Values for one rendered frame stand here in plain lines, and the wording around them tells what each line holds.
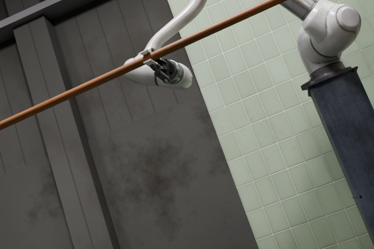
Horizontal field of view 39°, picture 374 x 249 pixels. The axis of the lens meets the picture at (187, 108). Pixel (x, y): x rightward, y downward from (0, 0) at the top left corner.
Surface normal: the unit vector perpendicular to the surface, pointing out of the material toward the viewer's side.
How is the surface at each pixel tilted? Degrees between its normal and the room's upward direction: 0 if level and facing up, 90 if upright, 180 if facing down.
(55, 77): 90
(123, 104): 90
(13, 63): 90
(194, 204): 90
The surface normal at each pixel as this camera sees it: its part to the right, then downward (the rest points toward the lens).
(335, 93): -0.23, -0.17
